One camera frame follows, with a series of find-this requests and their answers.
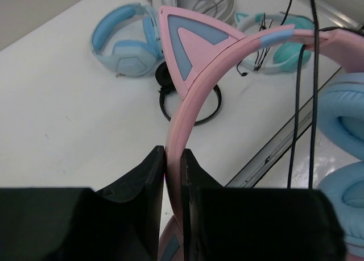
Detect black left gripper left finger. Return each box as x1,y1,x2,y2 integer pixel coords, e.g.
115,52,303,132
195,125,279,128
97,146,166,260

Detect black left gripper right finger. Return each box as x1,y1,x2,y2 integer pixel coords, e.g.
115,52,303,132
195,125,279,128
180,149,222,260

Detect pink blue cat-ear headphones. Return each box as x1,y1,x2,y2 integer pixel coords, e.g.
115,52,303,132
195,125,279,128
158,6,363,260

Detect black headphone audio cable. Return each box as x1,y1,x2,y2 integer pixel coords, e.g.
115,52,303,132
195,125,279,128
280,0,364,190

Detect small black on-ear headphones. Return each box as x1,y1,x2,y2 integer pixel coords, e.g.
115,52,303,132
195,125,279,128
155,61,222,126

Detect light blue over-ear headphones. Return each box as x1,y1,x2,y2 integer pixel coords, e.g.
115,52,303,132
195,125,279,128
90,3,164,77

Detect white teal cat-ear headphones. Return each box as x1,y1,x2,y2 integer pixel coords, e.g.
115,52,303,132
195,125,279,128
235,12,314,74

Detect white grey gaming headset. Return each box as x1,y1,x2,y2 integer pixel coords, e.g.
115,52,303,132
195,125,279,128
162,0,237,25

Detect aluminium front rail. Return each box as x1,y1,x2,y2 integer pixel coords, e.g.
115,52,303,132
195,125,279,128
226,100,312,188

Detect aluminium rail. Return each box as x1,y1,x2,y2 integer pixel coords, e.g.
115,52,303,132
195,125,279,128
226,100,312,188
298,0,363,32

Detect aluminium right side rail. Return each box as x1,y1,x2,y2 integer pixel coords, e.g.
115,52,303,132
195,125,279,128
298,0,363,32

